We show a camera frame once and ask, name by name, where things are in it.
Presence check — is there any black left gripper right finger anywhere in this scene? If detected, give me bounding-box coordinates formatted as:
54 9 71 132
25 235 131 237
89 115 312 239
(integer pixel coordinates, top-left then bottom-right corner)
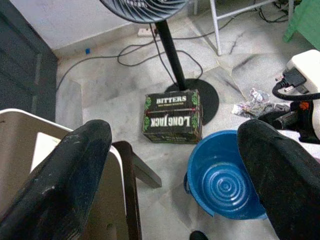
236 118 320 240

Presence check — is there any white power strip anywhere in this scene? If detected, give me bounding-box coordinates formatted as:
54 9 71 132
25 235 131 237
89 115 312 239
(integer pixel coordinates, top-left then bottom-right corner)
137 27 157 38

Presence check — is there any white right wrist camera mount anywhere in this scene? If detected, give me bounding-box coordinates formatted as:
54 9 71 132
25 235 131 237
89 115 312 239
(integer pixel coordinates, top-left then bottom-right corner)
285 49 320 94

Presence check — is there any green plastic stool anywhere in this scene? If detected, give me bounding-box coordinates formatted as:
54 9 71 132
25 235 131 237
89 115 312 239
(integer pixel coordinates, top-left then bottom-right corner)
282 0 320 51

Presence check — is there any black Bitters cardboard box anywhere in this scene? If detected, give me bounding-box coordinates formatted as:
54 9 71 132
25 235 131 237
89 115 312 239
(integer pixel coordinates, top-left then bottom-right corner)
141 89 204 145

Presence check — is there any plastic wrapper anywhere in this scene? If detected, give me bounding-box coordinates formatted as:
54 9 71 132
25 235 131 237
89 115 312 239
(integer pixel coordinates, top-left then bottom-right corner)
231 87 291 119

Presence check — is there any black fan power cord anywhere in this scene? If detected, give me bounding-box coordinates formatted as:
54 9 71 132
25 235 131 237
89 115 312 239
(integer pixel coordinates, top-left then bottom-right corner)
117 24 204 82

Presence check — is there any dark grey door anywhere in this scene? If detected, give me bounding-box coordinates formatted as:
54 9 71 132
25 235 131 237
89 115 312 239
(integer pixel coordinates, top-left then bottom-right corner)
0 0 59 123

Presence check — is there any grey floor cable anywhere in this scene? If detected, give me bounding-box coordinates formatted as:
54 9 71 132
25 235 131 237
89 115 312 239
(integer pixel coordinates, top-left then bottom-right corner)
55 9 241 92

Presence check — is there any dark brown wooden frame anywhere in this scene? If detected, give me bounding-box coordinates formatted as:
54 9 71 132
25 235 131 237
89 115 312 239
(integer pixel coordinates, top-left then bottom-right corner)
111 140 163 240

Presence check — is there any black standing fan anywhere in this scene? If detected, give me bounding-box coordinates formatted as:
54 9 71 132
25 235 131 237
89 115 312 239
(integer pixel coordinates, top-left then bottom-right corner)
99 0 220 126

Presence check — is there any black cable bundle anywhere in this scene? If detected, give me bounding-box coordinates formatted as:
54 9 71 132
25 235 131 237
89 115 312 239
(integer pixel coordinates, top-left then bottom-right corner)
257 0 292 25

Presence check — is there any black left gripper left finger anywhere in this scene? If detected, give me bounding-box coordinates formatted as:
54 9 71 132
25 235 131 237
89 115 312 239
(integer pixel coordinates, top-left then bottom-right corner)
0 119 113 240

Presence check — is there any blue plastic bucket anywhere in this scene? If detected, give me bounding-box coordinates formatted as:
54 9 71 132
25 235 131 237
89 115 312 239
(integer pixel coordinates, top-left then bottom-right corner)
183 129 270 221

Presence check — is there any black robot foot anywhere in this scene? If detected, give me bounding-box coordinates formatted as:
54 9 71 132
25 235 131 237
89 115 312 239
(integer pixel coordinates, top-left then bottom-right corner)
189 230 209 240

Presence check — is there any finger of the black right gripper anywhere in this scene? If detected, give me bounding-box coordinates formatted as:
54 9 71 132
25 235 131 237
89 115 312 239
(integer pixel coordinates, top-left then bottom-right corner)
272 111 299 131
257 113 278 124

